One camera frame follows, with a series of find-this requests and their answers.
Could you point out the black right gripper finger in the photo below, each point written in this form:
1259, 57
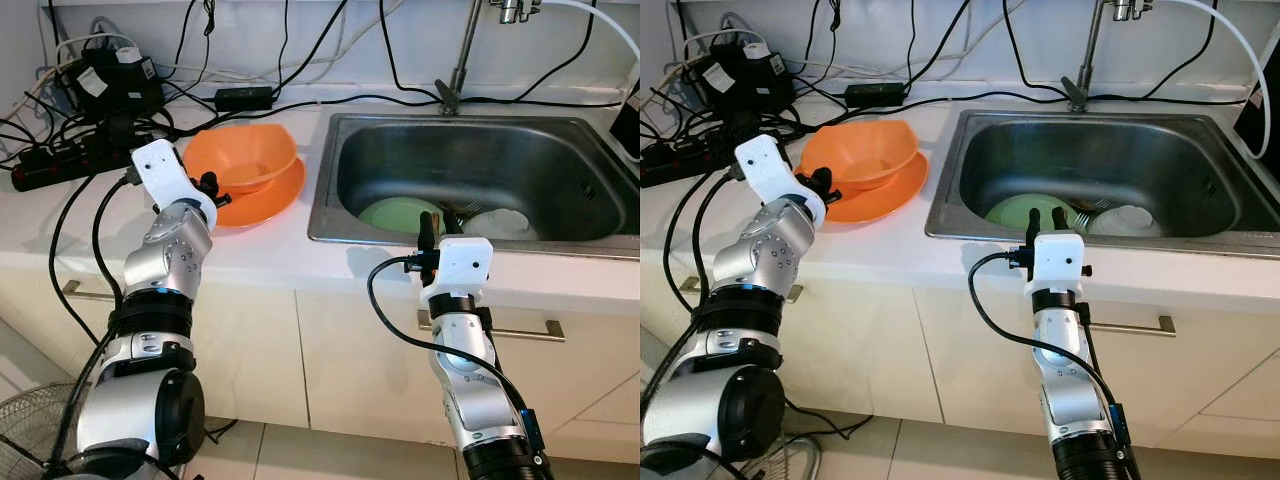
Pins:
454, 225
1058, 221
1034, 227
429, 230

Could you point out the metal fork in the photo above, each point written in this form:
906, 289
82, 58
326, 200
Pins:
1092, 206
458, 210

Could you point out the orange plastic bowl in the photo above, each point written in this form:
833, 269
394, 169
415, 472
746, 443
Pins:
860, 150
245, 155

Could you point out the orange plastic plate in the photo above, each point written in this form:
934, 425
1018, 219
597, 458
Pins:
890, 200
270, 205

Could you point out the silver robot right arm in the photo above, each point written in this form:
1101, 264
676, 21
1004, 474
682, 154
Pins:
1065, 370
465, 370

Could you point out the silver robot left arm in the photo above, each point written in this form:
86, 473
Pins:
170, 260
770, 255

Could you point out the white kitchen cabinet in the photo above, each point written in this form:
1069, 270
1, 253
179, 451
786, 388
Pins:
300, 370
920, 370

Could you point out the green plate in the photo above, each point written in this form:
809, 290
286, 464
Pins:
390, 215
1010, 213

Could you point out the white bowl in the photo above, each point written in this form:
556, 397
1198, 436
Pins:
505, 222
1130, 220

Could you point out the stainless steel sink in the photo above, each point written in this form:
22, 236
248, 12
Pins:
480, 155
1100, 155

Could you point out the black adapter brick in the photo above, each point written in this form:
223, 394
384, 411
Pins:
246, 98
875, 95

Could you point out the black charger with white label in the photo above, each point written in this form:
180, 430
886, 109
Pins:
745, 80
115, 85

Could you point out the black power strip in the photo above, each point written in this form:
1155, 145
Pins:
70, 165
690, 160

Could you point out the steel faucet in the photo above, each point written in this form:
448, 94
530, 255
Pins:
463, 65
1092, 55

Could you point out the black water dispenser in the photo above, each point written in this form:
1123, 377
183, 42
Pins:
1264, 125
630, 125

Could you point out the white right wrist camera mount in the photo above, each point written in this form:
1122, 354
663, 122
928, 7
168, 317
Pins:
465, 265
1060, 262

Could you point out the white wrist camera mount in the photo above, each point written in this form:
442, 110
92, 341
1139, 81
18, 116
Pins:
465, 265
770, 170
165, 175
1060, 262

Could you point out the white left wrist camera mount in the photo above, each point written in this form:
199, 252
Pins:
770, 170
165, 175

